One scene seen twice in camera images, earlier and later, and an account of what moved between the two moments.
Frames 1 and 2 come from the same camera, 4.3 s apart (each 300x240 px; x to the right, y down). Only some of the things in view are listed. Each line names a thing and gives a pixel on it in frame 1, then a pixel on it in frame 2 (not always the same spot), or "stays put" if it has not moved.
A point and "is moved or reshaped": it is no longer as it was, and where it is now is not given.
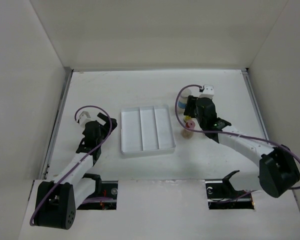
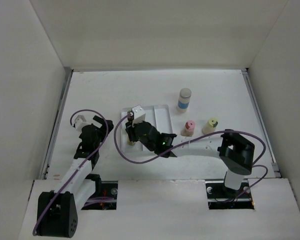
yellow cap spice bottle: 187,118 is moved or reshaped
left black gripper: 106,127 stays put
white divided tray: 147,130 stays put
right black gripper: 191,103 → 131,130
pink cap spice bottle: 188,134 stays put
